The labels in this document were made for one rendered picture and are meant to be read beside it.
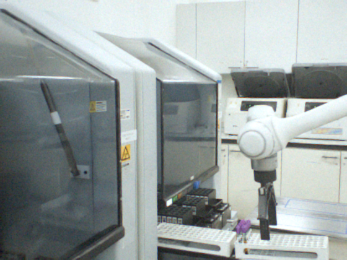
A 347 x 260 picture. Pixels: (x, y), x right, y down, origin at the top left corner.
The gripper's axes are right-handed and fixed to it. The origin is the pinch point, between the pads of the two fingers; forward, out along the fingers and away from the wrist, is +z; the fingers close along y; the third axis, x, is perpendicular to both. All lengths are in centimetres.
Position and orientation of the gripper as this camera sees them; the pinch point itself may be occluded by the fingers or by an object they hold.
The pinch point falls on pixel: (269, 229)
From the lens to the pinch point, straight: 136.0
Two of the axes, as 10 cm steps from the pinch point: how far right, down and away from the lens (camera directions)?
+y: 3.1, -1.2, 9.4
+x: -9.5, 0.5, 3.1
